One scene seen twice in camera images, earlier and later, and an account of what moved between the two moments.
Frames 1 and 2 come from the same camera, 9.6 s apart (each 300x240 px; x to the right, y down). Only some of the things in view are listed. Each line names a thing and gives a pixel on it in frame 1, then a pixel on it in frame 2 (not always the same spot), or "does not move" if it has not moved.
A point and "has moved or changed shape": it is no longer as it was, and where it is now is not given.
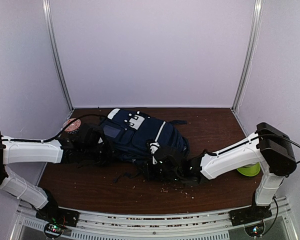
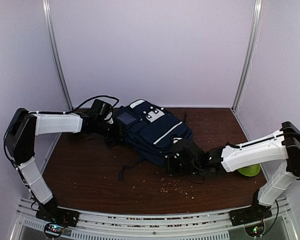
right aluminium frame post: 258,5 does not move
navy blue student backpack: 125,134 has moved or changed shape
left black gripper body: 102,155 → 110,132
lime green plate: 250,170 does not move
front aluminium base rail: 280,225 does not move
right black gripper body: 151,176 → 187,169
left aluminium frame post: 48,21 does not move
